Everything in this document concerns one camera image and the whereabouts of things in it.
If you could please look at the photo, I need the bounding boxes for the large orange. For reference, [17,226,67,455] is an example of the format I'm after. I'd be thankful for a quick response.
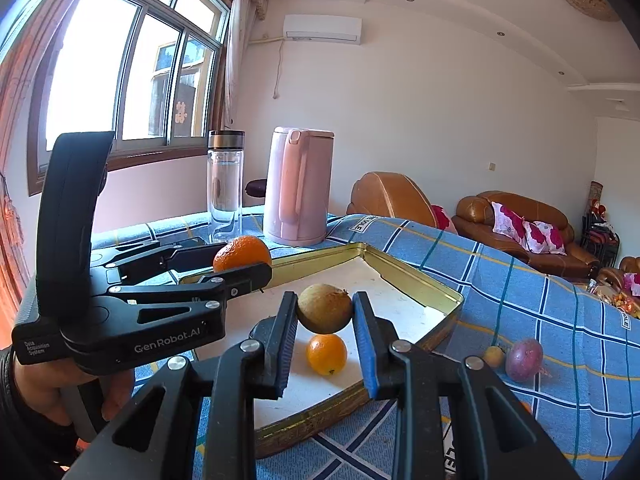
[213,235,272,272]

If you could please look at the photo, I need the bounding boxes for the yellow-brown round fruit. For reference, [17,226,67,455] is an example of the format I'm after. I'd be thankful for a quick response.
[297,284,354,335]

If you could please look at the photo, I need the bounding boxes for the person's left hand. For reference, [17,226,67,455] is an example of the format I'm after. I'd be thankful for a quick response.
[12,356,137,443]

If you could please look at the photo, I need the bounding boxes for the orange kumquat in tray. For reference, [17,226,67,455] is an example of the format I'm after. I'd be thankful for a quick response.
[306,334,347,376]

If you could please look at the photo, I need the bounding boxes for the gold metal tray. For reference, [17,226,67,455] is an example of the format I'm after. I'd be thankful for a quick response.
[195,243,463,458]

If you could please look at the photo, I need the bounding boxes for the dark round stool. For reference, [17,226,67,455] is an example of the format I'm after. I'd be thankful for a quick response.
[245,179,267,198]

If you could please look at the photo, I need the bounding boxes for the small yellow longan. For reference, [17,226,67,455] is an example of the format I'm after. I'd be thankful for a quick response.
[483,346,506,370]

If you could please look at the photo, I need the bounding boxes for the pink electric kettle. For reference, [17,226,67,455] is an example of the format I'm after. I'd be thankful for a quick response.
[264,127,334,246]

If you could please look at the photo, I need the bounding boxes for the clear glass water bottle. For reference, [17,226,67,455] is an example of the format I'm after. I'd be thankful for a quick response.
[207,129,245,243]

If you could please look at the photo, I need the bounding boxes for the purple passion fruit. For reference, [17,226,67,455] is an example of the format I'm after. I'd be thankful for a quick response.
[504,338,544,382]

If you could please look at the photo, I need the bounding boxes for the orange kumquat on table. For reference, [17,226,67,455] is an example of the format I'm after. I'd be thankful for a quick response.
[521,400,533,414]

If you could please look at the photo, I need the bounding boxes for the brown leather armchair left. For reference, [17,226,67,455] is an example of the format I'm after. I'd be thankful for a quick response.
[346,171,457,234]

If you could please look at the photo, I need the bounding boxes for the brown leather armchair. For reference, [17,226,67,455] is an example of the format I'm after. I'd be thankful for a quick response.
[597,257,640,297]
[346,171,457,234]

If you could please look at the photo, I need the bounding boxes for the brown leather sofa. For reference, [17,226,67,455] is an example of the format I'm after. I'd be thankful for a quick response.
[452,191,600,281]

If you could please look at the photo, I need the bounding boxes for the blue plaid tablecloth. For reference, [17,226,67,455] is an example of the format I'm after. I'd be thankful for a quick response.
[92,214,639,479]

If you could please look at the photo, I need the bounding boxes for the brown leather armchair right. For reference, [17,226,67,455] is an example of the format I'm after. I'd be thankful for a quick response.
[597,257,640,297]

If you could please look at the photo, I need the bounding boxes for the stacked dark chairs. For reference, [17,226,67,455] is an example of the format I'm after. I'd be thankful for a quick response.
[579,198,620,266]

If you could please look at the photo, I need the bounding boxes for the pink floral pillow on armchair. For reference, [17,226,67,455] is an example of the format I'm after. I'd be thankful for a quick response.
[623,272,640,297]

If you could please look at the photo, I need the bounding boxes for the white air conditioner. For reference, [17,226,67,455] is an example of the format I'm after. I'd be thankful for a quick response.
[283,14,362,44]

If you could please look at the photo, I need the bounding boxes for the beige curtain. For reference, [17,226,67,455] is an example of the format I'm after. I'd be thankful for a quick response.
[222,0,269,129]

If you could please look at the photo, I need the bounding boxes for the window with brown frame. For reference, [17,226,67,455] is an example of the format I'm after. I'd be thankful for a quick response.
[26,0,231,195]

